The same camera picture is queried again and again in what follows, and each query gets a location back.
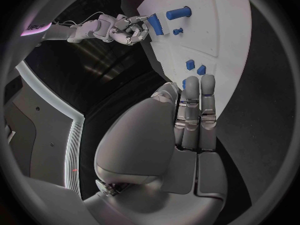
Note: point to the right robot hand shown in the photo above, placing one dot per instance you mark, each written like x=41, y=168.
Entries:
x=122, y=25

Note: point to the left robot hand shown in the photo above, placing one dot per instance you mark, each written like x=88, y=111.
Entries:
x=140, y=146

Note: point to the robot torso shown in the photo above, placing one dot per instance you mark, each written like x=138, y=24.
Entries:
x=46, y=120

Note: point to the white task board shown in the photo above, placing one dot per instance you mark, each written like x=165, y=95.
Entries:
x=211, y=41

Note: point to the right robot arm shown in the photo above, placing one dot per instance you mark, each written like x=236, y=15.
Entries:
x=61, y=31

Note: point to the blue long cylinder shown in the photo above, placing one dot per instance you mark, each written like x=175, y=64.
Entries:
x=177, y=13

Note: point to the blue curved block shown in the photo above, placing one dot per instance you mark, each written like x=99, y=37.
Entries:
x=156, y=25

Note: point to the blue small peg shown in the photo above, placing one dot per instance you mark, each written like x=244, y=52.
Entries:
x=177, y=31

